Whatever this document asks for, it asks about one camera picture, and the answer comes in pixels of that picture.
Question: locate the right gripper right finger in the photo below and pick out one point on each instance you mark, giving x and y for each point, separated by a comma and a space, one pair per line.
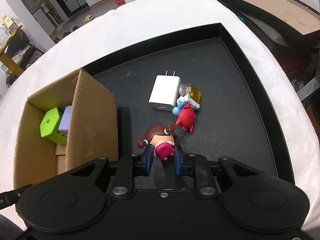
226, 177

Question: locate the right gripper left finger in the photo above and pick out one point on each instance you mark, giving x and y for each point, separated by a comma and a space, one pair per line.
116, 177

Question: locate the brown-haired pink doll figure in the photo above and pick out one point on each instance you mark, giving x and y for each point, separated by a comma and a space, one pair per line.
162, 139

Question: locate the brown cardboard box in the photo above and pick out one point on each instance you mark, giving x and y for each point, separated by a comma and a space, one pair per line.
92, 129

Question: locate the lavender box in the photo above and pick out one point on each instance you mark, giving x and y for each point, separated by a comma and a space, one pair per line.
65, 119

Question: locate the green hexagonal box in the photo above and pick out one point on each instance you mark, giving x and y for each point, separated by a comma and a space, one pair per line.
49, 127

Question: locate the red crab toy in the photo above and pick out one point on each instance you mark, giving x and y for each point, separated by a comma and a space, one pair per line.
185, 115

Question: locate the amber perfume bottle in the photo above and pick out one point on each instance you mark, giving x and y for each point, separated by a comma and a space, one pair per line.
190, 94

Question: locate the white USB charger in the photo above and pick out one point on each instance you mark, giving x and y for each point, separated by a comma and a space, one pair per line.
165, 92

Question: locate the black shallow tray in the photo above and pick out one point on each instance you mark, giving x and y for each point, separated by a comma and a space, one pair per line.
236, 117

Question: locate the yellow slipper left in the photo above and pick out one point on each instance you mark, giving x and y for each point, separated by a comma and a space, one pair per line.
88, 18

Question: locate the yellow wooden shelf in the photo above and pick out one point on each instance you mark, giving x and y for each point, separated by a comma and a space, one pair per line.
16, 54

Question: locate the black framed cork board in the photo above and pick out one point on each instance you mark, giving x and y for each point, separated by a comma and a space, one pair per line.
293, 19

